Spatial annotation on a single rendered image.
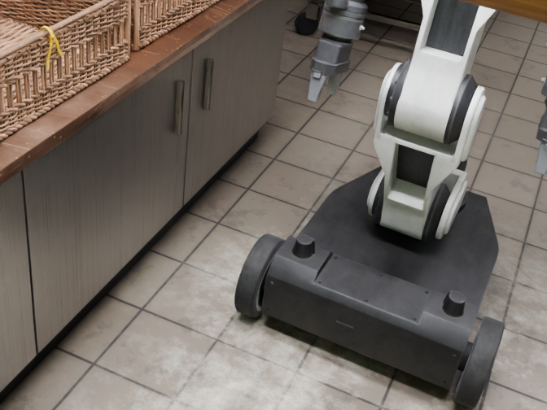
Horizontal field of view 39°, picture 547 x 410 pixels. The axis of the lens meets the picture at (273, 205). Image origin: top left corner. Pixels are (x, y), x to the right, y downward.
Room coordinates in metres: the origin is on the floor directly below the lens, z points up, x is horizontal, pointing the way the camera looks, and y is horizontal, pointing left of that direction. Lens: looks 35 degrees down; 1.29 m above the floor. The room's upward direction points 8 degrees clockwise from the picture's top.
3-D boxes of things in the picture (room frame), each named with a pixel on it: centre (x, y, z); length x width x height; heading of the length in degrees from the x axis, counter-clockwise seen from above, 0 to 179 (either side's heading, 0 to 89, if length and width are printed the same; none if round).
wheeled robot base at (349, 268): (1.54, -0.33, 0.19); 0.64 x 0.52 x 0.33; 160
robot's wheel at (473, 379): (1.22, -0.50, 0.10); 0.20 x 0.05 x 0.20; 160
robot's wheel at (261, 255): (1.40, 0.00, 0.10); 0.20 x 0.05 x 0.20; 160
